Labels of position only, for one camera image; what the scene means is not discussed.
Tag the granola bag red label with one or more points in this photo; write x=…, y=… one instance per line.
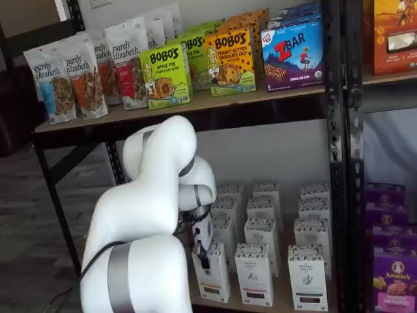
x=130, y=65

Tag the white box yellow strip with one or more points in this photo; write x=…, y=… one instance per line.
x=228, y=208
x=215, y=287
x=231, y=192
x=224, y=234

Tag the granola bag orange label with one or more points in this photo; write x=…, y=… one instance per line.
x=88, y=84
x=104, y=65

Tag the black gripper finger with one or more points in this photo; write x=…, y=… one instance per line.
x=205, y=261

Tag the green Bobo's apple pie box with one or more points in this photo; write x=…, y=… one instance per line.
x=198, y=62
x=205, y=27
x=166, y=78

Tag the black metal shelf rack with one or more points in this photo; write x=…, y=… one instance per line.
x=355, y=130
x=260, y=109

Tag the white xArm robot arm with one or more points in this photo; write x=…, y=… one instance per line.
x=137, y=212

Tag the purple Annie's box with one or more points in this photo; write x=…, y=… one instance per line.
x=391, y=238
x=394, y=280
x=384, y=194
x=386, y=215

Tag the granola bag blue label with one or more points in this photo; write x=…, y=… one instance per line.
x=52, y=88

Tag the orange Bobo's peanut butter box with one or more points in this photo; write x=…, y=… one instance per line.
x=229, y=62
x=241, y=22

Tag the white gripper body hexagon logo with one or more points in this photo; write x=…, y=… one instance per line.
x=203, y=234

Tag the white box dark strip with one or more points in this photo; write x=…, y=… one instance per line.
x=311, y=231
x=307, y=283
x=314, y=189
x=314, y=208

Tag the blue purple Z Bar box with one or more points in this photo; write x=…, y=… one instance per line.
x=293, y=16
x=293, y=58

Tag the white box pink strip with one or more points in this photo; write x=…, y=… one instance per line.
x=260, y=231
x=262, y=207
x=254, y=280
x=265, y=189

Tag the white granola bag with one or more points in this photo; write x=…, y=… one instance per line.
x=171, y=19
x=154, y=32

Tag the orange snack box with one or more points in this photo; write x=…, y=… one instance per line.
x=394, y=32

